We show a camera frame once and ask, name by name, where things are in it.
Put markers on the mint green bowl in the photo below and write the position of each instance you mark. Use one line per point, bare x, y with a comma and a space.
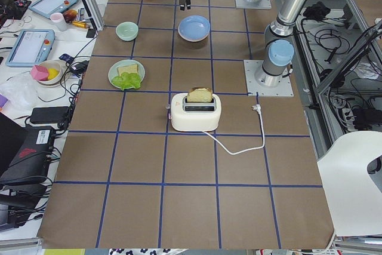
127, 31

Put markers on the black laptop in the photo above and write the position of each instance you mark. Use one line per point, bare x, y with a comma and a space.
24, 152

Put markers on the mint green plate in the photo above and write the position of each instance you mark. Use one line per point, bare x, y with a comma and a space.
113, 70

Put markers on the green lettuce leaf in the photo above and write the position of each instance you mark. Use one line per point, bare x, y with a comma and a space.
127, 80

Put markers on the blue teach pendant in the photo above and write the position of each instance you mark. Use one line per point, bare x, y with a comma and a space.
46, 8
32, 47

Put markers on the bread slice in toaster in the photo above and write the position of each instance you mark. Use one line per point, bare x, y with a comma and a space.
199, 95

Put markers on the blue plate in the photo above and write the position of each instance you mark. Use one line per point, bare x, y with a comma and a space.
194, 23

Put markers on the blue teach pendant far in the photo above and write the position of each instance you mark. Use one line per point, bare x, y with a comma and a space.
46, 8

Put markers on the blue teach pendant near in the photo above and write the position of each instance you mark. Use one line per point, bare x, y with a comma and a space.
32, 47

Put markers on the pink plate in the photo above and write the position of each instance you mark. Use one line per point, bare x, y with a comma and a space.
193, 35

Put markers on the cream white toaster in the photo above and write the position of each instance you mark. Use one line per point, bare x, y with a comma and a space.
193, 116

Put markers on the cream bowl with fruit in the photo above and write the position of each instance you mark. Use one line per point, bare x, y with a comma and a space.
47, 73

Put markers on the bread slice on plate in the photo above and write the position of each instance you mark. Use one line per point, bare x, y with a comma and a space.
133, 68

